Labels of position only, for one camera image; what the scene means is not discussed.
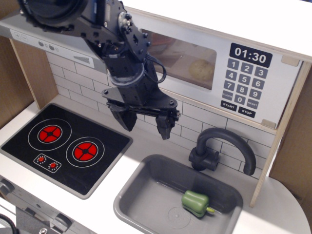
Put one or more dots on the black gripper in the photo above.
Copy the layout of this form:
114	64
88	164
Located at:
142	96

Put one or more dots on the white toy microwave door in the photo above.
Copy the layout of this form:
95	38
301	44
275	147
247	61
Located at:
250	82

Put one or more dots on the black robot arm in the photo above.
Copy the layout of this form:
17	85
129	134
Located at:
109	31

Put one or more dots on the yellow toy food in microwave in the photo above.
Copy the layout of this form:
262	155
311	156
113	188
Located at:
201	70

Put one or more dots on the dark grey toy faucet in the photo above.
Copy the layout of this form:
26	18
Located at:
203	157

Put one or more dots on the grey toy sink basin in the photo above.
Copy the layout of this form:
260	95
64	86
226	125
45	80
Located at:
150	200

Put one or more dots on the black toy stovetop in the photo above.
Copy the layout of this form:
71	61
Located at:
72	152

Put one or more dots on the green toy bell pepper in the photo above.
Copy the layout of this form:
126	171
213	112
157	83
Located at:
197	204

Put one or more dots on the grey range hood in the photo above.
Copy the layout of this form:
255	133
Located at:
15	26

